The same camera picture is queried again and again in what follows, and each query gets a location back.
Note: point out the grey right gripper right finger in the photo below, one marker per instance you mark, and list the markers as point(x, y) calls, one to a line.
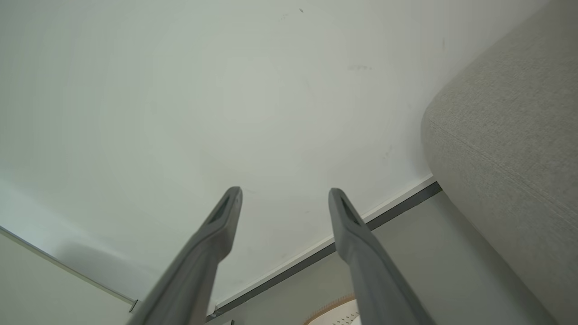
point(356, 243)

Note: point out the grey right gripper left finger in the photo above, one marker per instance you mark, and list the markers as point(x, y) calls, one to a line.
point(212, 239)

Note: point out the white laundry basket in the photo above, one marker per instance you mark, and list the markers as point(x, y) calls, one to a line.
point(338, 318)

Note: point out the grey fabric sofa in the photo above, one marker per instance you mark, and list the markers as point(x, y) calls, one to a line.
point(519, 158)

